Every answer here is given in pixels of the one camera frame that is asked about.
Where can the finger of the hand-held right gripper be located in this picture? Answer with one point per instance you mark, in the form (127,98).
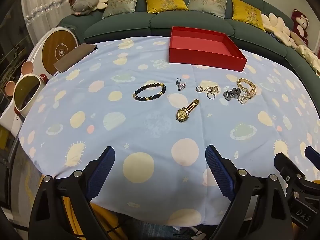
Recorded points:
(285,166)
(313,157)

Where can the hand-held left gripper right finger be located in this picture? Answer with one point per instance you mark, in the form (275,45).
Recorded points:
(219,170)

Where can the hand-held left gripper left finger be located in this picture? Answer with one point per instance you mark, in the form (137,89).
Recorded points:
(102,172)

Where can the gold wrist watch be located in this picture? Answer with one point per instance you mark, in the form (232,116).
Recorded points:
(183,113)

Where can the gold dangling earring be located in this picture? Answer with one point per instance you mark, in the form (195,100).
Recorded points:
(213,89)

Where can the silver rhinestone earring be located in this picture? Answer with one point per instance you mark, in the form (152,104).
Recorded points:
(181,87)

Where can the red cardboard box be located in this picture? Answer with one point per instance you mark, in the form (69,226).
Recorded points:
(200,55)

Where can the blue planet print tablecloth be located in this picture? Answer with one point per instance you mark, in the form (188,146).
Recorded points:
(140,135)

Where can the silver hoop earring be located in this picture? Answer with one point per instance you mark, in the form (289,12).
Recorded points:
(199,89)

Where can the cream quilted blanket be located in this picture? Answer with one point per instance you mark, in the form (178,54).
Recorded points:
(308,56)

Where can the white robot with visor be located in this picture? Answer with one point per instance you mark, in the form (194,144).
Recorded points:
(25,92)

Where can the beige small pillow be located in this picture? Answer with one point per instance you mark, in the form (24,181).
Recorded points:
(296,38)

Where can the round wooden disc stand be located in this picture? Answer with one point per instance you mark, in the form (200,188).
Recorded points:
(57,47)

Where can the white flower-shaped cushion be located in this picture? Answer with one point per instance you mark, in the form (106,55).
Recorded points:
(275,27)

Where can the red plush monkey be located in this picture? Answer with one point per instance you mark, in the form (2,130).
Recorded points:
(300,22)

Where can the yellow embroidered cushion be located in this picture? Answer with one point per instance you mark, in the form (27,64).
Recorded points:
(246,12)
(163,0)

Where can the green sofa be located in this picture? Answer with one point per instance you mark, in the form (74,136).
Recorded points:
(160,21)

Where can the grey-green embroidered cushion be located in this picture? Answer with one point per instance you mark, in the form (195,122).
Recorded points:
(207,1)
(121,3)

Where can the grey plush pig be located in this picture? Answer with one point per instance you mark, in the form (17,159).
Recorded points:
(83,3)

